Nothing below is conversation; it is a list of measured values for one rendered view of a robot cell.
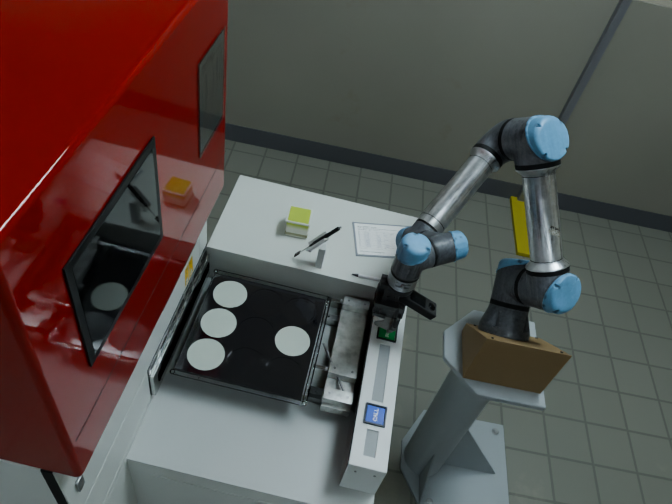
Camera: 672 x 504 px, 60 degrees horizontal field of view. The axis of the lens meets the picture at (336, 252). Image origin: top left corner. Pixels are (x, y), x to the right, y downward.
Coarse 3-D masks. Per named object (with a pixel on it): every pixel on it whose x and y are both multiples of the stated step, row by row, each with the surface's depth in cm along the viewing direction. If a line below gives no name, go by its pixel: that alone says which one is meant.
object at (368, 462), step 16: (400, 320) 169; (400, 336) 166; (368, 352) 160; (384, 352) 162; (400, 352) 162; (368, 368) 157; (384, 368) 158; (368, 384) 154; (384, 384) 155; (368, 400) 150; (384, 400) 151; (384, 416) 148; (368, 432) 145; (384, 432) 145; (352, 448) 141; (368, 448) 142; (384, 448) 142; (352, 464) 139; (368, 464) 139; (384, 464) 140; (352, 480) 145; (368, 480) 143
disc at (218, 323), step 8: (208, 312) 168; (216, 312) 168; (224, 312) 169; (208, 320) 166; (216, 320) 167; (224, 320) 167; (232, 320) 168; (208, 328) 164; (216, 328) 165; (224, 328) 165; (232, 328) 166; (216, 336) 163; (224, 336) 164
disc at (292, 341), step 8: (288, 328) 169; (296, 328) 169; (280, 336) 166; (288, 336) 167; (296, 336) 167; (304, 336) 168; (280, 344) 165; (288, 344) 165; (296, 344) 166; (304, 344) 166; (288, 352) 163; (296, 352) 164; (304, 352) 164
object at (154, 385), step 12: (204, 264) 174; (204, 276) 180; (192, 288) 168; (192, 300) 173; (180, 312) 161; (192, 312) 173; (180, 324) 167; (168, 336) 156; (180, 336) 165; (168, 348) 155; (168, 360) 159; (156, 372) 149; (156, 384) 152
